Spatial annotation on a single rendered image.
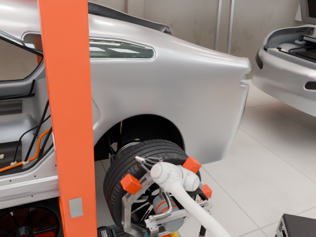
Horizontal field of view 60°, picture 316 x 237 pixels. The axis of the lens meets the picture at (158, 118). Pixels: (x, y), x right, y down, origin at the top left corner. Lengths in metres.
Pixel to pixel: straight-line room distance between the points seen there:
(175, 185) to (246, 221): 1.92
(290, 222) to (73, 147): 2.10
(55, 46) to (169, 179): 0.73
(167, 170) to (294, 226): 1.73
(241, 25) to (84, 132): 5.88
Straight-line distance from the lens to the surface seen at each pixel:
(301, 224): 2.85
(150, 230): 1.59
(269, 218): 3.28
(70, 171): 1.33
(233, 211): 3.20
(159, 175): 1.27
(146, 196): 1.88
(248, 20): 6.92
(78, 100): 1.16
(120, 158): 1.82
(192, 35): 6.09
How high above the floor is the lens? 2.16
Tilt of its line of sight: 27 degrees down
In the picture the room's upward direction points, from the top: 5 degrees clockwise
